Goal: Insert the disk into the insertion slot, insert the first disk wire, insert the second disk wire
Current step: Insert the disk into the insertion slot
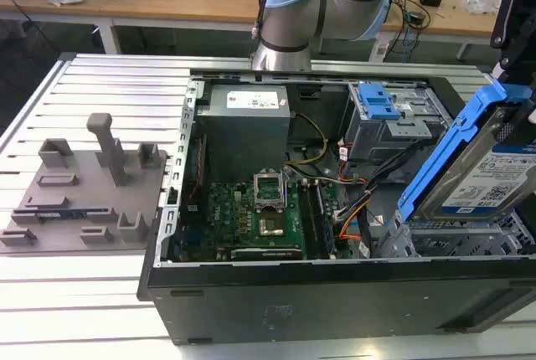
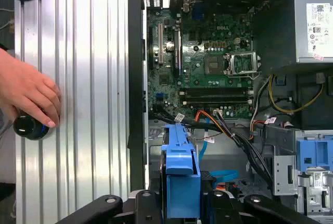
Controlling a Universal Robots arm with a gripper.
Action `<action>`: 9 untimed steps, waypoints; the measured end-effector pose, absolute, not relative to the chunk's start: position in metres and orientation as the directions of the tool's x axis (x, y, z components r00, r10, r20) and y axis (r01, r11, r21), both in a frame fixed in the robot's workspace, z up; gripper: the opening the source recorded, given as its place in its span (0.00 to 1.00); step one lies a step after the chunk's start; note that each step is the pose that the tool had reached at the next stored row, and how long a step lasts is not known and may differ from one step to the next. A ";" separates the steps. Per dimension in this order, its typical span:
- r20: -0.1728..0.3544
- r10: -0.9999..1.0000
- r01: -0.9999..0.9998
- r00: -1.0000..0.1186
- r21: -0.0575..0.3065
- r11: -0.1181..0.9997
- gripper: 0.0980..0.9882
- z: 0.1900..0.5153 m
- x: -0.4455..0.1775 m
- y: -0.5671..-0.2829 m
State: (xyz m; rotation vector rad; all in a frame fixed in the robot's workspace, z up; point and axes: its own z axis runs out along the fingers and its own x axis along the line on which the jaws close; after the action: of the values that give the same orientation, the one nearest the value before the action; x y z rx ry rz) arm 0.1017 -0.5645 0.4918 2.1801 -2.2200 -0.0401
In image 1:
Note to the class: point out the grey parts rack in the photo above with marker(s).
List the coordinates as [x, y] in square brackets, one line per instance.
[84, 192]

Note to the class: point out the metal locking lever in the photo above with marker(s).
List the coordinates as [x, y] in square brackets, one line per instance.
[286, 184]

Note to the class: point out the dark RAM stick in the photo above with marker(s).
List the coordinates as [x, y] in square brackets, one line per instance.
[63, 213]

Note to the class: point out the green motherboard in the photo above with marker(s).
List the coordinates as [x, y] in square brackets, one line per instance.
[234, 217]

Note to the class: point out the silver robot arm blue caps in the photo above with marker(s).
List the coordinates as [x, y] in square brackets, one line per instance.
[289, 21]

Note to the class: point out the clear plastic bag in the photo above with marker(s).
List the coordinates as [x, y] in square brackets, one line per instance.
[483, 2]

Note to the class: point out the blue plastic drive latch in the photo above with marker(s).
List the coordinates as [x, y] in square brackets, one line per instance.
[379, 102]

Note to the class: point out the black RAM slot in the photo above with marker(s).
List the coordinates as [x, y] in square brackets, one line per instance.
[312, 219]
[320, 222]
[305, 217]

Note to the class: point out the black graphics card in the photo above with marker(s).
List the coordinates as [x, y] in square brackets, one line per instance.
[268, 254]

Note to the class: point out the grey power supply unit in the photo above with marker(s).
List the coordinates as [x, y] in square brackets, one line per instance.
[247, 134]

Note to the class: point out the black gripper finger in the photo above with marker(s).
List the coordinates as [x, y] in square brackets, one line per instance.
[504, 12]

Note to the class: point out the metal optical drive cage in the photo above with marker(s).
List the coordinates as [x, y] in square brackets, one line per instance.
[402, 134]

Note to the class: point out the hard disk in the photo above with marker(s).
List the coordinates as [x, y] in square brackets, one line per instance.
[481, 176]

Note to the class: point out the metal disk bay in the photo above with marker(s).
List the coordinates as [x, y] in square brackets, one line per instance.
[460, 243]

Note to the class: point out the wooden desk white legs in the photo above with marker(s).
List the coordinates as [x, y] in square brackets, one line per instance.
[188, 4]

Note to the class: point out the CPU socket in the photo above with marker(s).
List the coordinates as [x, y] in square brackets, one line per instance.
[270, 227]

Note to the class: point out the black open PC case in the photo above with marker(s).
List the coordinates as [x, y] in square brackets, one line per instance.
[335, 305]

